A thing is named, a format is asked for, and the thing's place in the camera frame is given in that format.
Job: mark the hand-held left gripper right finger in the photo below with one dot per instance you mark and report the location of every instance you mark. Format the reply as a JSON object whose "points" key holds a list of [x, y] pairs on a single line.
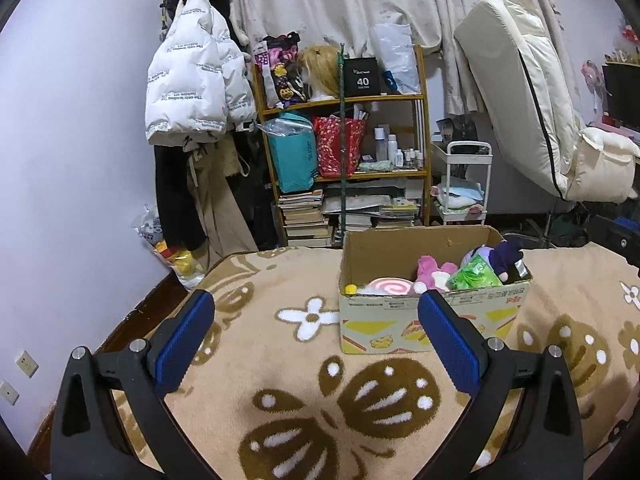
{"points": [[450, 345]]}

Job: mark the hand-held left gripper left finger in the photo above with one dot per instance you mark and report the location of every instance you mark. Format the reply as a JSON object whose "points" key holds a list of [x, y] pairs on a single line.
{"points": [[182, 342]]}

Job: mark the cardboard box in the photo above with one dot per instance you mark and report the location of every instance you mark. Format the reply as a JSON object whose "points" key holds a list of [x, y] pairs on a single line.
{"points": [[380, 330]]}

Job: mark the green tissue pack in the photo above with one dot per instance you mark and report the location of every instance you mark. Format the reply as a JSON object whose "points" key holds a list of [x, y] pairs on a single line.
{"points": [[472, 275]]}

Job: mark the pink bear plush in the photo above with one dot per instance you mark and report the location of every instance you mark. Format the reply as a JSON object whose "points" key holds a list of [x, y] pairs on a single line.
{"points": [[430, 270]]}

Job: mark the pink swirl roll plush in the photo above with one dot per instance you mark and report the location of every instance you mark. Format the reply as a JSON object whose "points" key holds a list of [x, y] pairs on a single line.
{"points": [[387, 286]]}

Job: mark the purple doll plush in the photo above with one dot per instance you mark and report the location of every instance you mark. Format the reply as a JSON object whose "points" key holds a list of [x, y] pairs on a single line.
{"points": [[500, 255]]}

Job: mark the yellow red stuffed toy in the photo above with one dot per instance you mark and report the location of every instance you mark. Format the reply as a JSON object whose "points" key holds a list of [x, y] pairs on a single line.
{"points": [[177, 260]]}

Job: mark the beige printed blanket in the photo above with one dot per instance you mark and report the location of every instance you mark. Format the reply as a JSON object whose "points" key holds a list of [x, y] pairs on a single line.
{"points": [[280, 360]]}

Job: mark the dark shiny packet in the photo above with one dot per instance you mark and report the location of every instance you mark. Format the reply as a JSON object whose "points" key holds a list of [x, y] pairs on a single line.
{"points": [[521, 270]]}

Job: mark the white plastic bag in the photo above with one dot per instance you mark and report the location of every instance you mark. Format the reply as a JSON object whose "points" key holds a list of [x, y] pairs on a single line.
{"points": [[147, 227]]}

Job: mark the beige hanging garment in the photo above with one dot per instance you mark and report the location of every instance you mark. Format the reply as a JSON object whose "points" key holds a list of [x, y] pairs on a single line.
{"points": [[215, 210]]}

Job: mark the black coat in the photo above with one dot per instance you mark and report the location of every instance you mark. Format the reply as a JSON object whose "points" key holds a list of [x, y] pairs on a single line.
{"points": [[175, 200]]}

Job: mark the folded light cloths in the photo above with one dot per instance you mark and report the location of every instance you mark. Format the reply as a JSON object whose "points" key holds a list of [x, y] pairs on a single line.
{"points": [[457, 197]]}

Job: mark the pile of magazines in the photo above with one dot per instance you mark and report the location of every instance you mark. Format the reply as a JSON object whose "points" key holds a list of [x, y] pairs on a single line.
{"points": [[375, 207]]}

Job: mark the dark hanging garment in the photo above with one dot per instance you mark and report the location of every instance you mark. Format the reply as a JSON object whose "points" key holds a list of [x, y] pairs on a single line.
{"points": [[260, 200]]}

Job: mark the white trolley cart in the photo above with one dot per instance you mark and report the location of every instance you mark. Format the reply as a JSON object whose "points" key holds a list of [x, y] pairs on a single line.
{"points": [[485, 180]]}

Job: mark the stack of books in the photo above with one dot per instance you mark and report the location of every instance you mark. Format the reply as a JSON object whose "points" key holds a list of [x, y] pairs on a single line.
{"points": [[302, 220]]}

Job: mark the pale green cloth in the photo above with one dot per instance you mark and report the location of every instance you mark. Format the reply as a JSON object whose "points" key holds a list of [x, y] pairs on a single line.
{"points": [[377, 165]]}

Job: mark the group of white bottles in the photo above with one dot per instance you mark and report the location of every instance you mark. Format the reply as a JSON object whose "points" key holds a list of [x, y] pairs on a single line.
{"points": [[395, 150]]}

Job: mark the teal bag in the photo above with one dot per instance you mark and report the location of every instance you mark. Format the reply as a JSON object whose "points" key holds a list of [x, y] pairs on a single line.
{"points": [[292, 160]]}

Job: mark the green pole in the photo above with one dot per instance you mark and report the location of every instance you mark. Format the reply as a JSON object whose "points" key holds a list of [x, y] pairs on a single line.
{"points": [[343, 160]]}

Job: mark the red patterned bag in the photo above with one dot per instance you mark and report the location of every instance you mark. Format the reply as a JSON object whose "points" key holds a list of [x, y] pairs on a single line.
{"points": [[332, 150]]}

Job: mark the wooden shelf unit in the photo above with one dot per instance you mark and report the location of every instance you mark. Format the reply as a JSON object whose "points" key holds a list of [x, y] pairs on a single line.
{"points": [[422, 110]]}

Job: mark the cream cushion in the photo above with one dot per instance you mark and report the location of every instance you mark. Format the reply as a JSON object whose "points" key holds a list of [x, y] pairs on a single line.
{"points": [[605, 165]]}

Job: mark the white puffer jacket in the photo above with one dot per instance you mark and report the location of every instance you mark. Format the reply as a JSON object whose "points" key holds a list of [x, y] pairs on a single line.
{"points": [[200, 75]]}

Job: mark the cream mattress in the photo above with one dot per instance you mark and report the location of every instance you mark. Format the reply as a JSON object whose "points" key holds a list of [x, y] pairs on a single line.
{"points": [[520, 85]]}

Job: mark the black box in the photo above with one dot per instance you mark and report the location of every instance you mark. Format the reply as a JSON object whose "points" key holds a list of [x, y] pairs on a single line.
{"points": [[362, 77]]}

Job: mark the black pink patterned bag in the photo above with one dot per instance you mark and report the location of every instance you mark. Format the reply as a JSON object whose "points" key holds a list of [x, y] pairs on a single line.
{"points": [[280, 70]]}

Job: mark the clear plastic bag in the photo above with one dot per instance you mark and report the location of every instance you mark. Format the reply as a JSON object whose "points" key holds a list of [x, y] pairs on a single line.
{"points": [[397, 55]]}

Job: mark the pink fan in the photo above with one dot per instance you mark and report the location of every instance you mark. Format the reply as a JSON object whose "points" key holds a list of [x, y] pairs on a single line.
{"points": [[592, 80]]}

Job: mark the blonde wig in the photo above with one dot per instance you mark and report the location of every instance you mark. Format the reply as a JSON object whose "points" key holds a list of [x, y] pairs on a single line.
{"points": [[320, 70]]}

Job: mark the floral curtain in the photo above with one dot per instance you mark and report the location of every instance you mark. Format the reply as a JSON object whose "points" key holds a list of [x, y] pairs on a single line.
{"points": [[325, 0]]}

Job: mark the white wall socket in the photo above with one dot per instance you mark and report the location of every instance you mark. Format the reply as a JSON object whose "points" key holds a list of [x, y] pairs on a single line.
{"points": [[8, 392], [26, 364]]}

